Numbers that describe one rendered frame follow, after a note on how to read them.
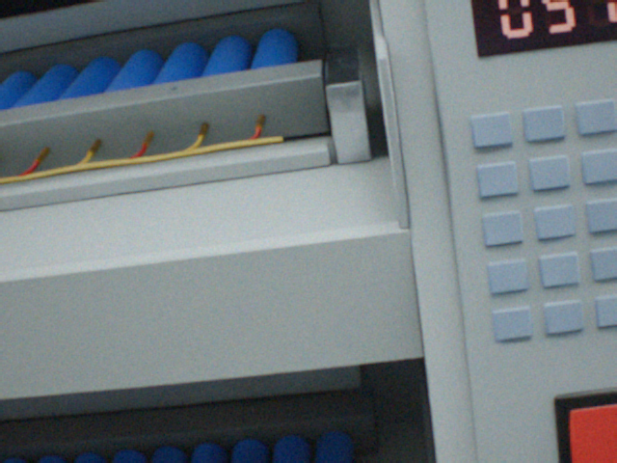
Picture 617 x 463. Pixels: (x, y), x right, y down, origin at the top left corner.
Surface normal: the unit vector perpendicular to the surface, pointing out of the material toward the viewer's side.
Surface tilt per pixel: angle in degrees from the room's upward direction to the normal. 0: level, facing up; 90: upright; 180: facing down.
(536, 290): 90
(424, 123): 90
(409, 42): 90
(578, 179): 90
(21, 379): 110
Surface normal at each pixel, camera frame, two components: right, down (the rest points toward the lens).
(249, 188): -0.15, -0.88
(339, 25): -0.07, 0.15
